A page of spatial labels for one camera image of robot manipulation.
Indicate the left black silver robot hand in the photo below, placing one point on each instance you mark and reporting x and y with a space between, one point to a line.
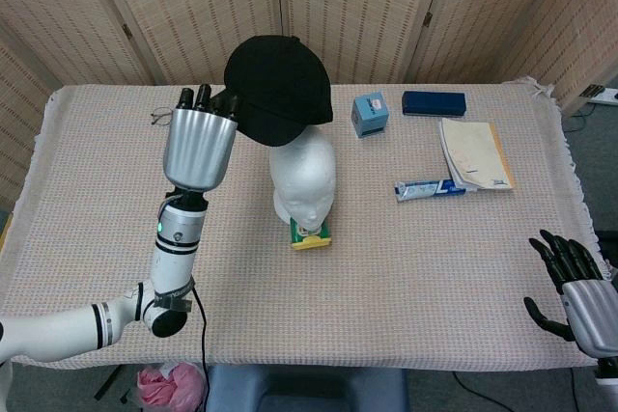
198 146

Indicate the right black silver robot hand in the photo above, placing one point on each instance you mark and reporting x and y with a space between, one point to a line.
586 315

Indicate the black baseball cap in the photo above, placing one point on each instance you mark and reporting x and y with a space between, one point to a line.
280 89

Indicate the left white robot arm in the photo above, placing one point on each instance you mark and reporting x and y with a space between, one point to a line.
171 257

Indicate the white foam mannequin head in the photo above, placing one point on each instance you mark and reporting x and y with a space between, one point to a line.
304 175

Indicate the green yellow carton box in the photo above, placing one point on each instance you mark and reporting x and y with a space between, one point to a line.
311 239

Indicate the woven bamboo folding screen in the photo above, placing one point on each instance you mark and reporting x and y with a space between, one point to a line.
154 7

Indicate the small light blue box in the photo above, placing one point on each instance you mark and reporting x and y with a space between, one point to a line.
369 115

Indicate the cream notebook with orange edge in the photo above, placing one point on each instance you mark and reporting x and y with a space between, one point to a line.
475 151

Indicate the beige woven tablecloth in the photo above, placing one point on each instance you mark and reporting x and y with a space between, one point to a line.
386 277

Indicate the white power strip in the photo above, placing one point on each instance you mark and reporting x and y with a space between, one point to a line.
601 92

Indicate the pink plastic bag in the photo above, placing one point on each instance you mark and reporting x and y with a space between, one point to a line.
169 385

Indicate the dark blue glasses case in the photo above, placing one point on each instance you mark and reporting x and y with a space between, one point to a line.
434 102

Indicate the black stick on floor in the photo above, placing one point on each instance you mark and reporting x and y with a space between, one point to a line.
107 383

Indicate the blue padded chair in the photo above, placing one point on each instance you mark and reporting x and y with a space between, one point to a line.
309 390

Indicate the thin metal frame eyeglasses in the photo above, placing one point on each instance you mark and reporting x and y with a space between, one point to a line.
161 118

